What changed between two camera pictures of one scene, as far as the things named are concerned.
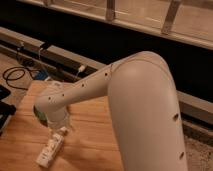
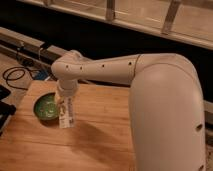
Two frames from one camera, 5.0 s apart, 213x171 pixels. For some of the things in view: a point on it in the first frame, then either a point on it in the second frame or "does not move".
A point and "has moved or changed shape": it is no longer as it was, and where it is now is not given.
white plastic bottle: x=52 y=147 has moved or changed shape
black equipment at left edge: x=6 y=109 does not move
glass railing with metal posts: x=187 y=21 does not move
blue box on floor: x=41 y=74 does not move
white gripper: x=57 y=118 → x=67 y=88
